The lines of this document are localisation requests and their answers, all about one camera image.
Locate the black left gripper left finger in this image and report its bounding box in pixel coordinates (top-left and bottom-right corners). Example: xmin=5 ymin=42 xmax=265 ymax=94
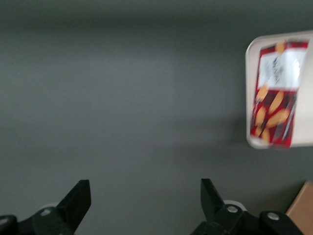
xmin=31 ymin=179 xmax=92 ymax=235

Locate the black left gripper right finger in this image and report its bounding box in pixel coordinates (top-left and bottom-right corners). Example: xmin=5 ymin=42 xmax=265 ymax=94
xmin=192 ymin=178 xmax=264 ymax=235

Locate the red cookie box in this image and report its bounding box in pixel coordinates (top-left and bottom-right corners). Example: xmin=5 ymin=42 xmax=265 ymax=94
xmin=249 ymin=40 xmax=310 ymax=149

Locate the brown cardboard box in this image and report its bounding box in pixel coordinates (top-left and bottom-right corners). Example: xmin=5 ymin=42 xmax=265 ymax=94
xmin=285 ymin=180 xmax=313 ymax=235

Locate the white rectangular tray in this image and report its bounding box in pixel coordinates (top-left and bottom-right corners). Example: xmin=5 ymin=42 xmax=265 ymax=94
xmin=245 ymin=30 xmax=313 ymax=150

